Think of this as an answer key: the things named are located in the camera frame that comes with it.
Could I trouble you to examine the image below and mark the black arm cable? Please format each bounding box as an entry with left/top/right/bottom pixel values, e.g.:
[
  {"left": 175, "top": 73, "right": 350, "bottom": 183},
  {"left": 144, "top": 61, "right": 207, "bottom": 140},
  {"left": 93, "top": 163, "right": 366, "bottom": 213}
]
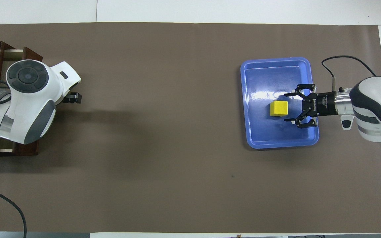
[
  {"left": 321, "top": 55, "right": 381, "bottom": 217},
  {"left": 0, "top": 184, "right": 27, "bottom": 238}
]

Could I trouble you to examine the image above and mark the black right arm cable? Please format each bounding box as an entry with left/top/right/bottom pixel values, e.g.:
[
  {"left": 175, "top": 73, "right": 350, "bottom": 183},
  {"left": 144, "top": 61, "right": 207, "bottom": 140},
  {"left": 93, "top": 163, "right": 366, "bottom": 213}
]
[{"left": 321, "top": 55, "right": 381, "bottom": 217}]

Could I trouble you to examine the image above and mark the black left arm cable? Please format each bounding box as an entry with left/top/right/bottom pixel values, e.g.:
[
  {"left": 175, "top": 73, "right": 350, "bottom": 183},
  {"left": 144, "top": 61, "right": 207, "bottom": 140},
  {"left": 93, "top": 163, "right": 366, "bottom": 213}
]
[{"left": 0, "top": 184, "right": 27, "bottom": 238}]

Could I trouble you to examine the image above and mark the wooden drawer with white handle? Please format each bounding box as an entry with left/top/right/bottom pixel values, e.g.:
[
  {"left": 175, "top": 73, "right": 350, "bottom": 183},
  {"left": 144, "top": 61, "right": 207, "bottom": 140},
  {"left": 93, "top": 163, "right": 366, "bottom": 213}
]
[{"left": 0, "top": 47, "right": 44, "bottom": 157}]

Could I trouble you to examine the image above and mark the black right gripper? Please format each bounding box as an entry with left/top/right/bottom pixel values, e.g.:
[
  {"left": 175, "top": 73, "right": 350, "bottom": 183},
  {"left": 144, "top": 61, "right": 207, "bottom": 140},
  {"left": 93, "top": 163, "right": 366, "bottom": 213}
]
[{"left": 283, "top": 84, "right": 339, "bottom": 129}]

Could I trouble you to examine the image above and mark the brown table mat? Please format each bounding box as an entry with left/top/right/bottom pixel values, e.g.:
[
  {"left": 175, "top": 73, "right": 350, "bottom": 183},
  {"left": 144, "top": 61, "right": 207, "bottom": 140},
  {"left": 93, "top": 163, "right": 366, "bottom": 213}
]
[{"left": 0, "top": 22, "right": 381, "bottom": 234}]

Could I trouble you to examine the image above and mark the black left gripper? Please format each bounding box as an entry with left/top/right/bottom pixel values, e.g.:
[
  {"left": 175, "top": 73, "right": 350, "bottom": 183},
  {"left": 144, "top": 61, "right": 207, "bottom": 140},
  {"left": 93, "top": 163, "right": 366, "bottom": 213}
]
[{"left": 59, "top": 93, "right": 83, "bottom": 104}]

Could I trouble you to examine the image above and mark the yellow cube block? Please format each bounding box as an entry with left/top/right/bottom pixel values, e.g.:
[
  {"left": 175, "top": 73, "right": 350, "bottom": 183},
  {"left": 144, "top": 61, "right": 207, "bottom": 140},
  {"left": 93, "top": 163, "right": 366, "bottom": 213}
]
[{"left": 270, "top": 101, "right": 289, "bottom": 117}]

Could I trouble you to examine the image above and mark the blue plastic tray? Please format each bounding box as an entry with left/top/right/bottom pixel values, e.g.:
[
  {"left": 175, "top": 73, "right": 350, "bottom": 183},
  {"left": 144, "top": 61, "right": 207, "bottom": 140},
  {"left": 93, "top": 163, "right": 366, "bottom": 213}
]
[{"left": 240, "top": 57, "right": 320, "bottom": 149}]

